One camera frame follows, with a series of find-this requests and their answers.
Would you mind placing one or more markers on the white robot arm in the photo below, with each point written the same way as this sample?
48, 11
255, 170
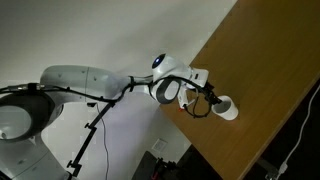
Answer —
83, 81

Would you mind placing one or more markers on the white wall outlet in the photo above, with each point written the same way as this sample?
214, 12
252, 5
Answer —
159, 144

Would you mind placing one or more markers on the black camera stand pole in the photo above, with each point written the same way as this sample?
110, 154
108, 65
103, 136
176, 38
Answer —
87, 133

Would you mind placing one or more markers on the black equipment on floor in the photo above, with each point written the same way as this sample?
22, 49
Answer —
150, 166

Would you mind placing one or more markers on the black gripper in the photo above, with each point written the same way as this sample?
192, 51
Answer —
207, 90

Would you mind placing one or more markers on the grey table leg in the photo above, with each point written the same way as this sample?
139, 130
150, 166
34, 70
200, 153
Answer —
268, 168

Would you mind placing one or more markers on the white ceramic mug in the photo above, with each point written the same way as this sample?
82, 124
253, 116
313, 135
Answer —
228, 110

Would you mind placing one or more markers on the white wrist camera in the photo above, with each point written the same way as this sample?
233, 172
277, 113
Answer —
182, 96

